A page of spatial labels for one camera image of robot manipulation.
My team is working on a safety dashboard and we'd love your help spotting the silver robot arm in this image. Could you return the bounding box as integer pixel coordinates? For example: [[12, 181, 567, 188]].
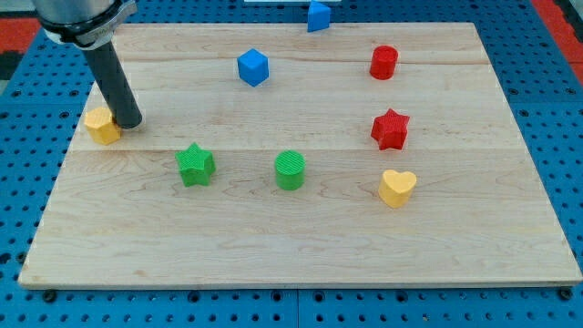
[[33, 0, 142, 129]]

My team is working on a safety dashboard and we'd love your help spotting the yellow hexagon block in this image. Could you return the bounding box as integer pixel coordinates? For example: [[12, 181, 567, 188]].
[[84, 107, 122, 145]]

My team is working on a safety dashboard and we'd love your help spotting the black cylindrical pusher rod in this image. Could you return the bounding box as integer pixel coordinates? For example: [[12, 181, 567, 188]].
[[84, 42, 142, 129]]

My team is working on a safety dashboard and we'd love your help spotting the green star block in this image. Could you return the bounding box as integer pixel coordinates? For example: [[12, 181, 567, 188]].
[[175, 143, 216, 187]]

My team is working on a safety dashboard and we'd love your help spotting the red star block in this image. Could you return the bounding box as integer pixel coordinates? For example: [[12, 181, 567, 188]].
[[371, 108, 410, 150]]

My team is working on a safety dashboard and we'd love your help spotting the wooden board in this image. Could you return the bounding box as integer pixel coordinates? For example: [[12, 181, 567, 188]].
[[19, 23, 582, 290]]

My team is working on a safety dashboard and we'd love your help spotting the green cylinder block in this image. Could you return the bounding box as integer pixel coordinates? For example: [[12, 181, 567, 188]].
[[274, 150, 306, 190]]

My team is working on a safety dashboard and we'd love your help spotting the blue triangle block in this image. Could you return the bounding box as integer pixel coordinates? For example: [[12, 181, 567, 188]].
[[307, 1, 332, 33]]

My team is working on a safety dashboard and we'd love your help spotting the blue cube block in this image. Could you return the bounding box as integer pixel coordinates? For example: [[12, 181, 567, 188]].
[[237, 48, 270, 87]]

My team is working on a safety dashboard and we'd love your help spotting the yellow heart block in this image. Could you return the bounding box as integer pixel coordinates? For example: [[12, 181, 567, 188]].
[[378, 169, 417, 209]]

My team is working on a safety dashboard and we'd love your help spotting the red cylinder block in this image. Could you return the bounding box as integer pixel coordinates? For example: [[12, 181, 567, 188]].
[[369, 46, 399, 80]]

